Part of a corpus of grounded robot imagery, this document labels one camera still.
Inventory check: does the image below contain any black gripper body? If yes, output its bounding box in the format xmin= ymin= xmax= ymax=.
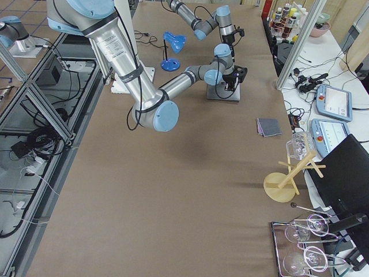
xmin=223 ymin=72 xmax=239 ymax=86
xmin=221 ymin=33 xmax=235 ymax=46

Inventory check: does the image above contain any grey laptop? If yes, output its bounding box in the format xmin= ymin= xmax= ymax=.
xmin=206 ymin=83 xmax=240 ymax=102

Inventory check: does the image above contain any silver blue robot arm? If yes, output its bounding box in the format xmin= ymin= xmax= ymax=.
xmin=47 ymin=1 xmax=247 ymax=132
xmin=166 ymin=1 xmax=236 ymax=47

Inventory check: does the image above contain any folded grey purple cloth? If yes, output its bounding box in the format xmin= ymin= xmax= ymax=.
xmin=256 ymin=118 xmax=282 ymax=137

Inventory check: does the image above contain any blue desk lamp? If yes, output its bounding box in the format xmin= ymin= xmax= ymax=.
xmin=161 ymin=31 xmax=187 ymax=72

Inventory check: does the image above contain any small black electronics box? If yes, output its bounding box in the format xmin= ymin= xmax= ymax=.
xmin=288 ymin=114 xmax=300 ymax=130

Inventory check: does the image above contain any pink bowl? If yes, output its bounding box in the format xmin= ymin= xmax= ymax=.
xmin=310 ymin=23 xmax=330 ymax=38

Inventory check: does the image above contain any clear glass mug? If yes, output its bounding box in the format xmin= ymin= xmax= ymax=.
xmin=286 ymin=132 xmax=315 ymax=160

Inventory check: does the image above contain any green bowl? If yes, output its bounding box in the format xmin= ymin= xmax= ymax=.
xmin=316 ymin=12 xmax=330 ymax=25

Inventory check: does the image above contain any upper teach pendant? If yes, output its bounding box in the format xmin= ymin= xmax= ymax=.
xmin=316 ymin=85 xmax=353 ymax=122

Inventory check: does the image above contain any teach pendant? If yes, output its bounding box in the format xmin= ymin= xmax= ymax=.
xmin=311 ymin=119 xmax=350 ymax=158
xmin=316 ymin=85 xmax=353 ymax=122

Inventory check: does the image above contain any lower teach pendant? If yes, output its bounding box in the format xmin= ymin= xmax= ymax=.
xmin=311 ymin=119 xmax=350 ymax=158

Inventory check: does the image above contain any wooden mug tree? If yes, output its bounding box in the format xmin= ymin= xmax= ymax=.
xmin=263 ymin=150 xmax=326 ymax=203

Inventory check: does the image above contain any black monitor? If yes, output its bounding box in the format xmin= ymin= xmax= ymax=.
xmin=307 ymin=134 xmax=368 ymax=219

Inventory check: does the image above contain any upper wine glass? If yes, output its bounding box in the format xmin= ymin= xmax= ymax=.
xmin=284 ymin=214 xmax=329 ymax=243

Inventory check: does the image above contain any wine glass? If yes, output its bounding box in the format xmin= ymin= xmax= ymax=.
xmin=283 ymin=246 xmax=328 ymax=276
xmin=284 ymin=214 xmax=329 ymax=243

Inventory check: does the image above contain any metal glass rack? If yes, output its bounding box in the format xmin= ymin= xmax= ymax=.
xmin=271 ymin=222 xmax=347 ymax=276

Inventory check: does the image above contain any lower wine glass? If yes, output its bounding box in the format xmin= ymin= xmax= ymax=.
xmin=283 ymin=246 xmax=328 ymax=276

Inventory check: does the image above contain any black power adapter box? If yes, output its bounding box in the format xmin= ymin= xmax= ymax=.
xmin=11 ymin=141 xmax=29 ymax=158

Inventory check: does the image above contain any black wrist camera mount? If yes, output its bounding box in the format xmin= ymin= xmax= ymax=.
xmin=233 ymin=65 xmax=248 ymax=84

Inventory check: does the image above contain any black lamp cable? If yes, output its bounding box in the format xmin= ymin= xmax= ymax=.
xmin=134 ymin=29 xmax=168 ymax=60

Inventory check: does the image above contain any aluminium frame post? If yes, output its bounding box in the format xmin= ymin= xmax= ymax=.
xmin=276 ymin=0 xmax=327 ymax=91

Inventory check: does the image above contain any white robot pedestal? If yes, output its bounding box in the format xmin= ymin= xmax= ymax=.
xmin=111 ymin=0 xmax=155 ymax=94

